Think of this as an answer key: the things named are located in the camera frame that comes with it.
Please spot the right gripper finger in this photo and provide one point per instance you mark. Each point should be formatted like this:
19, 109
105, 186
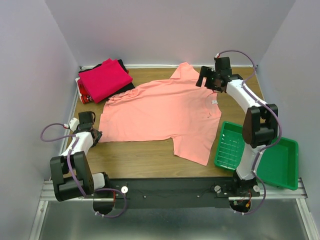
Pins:
210, 83
204, 72

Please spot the green plastic tray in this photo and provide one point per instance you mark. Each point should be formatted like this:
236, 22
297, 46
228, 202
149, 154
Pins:
279, 165

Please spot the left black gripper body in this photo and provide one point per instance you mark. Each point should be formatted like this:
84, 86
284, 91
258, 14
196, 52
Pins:
99, 134

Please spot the folded red white t-shirt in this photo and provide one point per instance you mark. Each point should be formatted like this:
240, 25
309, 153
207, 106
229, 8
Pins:
83, 93

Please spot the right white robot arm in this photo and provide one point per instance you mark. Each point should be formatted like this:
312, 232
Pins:
260, 126

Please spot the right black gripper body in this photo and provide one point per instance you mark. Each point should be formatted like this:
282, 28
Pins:
217, 89

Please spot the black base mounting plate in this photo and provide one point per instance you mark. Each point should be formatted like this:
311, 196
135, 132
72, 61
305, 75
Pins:
122, 194

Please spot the folded magenta t-shirt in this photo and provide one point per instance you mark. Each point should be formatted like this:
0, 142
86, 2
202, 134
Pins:
84, 76

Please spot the salmon pink t-shirt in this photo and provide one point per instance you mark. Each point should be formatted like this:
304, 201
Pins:
173, 108

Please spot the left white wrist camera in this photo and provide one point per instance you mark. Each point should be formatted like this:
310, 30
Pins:
72, 124

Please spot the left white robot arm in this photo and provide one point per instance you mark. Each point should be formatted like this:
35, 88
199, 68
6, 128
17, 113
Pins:
70, 172

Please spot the folded black t-shirt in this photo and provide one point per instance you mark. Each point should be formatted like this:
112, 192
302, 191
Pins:
109, 78

